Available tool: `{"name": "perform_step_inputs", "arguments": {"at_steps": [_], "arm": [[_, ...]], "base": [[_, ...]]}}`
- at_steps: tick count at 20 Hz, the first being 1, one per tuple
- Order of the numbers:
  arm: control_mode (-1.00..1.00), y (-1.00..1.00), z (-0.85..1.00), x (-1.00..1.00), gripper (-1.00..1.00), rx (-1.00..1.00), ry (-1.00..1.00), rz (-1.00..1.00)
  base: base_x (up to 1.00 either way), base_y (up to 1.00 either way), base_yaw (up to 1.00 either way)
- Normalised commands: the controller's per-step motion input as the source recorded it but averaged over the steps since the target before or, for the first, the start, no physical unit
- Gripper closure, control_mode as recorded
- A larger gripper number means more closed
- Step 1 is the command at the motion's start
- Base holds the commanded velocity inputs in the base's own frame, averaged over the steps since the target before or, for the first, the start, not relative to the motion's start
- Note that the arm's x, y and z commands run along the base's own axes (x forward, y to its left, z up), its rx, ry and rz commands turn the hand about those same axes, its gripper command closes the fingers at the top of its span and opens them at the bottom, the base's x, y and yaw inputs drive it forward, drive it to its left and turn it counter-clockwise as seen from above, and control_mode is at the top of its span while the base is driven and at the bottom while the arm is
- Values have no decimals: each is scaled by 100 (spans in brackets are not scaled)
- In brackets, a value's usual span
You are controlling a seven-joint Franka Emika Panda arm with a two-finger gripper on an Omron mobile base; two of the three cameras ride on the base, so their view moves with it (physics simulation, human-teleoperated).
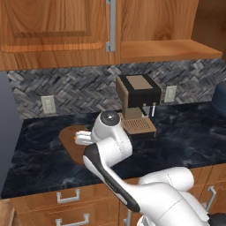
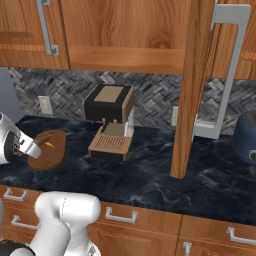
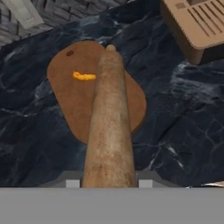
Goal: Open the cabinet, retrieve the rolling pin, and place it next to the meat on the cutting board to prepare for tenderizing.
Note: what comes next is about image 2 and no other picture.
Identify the wooden base cabinet door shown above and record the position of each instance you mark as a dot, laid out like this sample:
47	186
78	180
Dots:
220	250
133	241

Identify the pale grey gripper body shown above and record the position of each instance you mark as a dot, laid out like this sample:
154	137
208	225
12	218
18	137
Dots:
31	146

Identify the brown piece of meat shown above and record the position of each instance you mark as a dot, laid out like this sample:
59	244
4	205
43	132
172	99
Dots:
43	137

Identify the wooden wall cabinet carcass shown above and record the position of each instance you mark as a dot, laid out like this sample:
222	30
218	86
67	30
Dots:
126	40

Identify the brown oval cutting board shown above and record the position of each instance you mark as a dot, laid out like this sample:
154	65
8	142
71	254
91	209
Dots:
50	156

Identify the wooden drawer front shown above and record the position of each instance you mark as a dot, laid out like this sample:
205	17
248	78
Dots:
206	230
13	230
156	218
20	203

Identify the white wall socket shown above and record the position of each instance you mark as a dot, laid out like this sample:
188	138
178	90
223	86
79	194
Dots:
174	116
45	105

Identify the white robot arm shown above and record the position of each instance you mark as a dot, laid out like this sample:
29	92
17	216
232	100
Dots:
63	216

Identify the small orange food piece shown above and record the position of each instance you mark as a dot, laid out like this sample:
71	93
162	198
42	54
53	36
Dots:
50	144

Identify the dark blue toaster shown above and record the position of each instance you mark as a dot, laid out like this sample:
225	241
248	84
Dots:
246	140

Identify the black and tan coffee machine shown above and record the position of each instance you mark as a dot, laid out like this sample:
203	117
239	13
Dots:
108	110

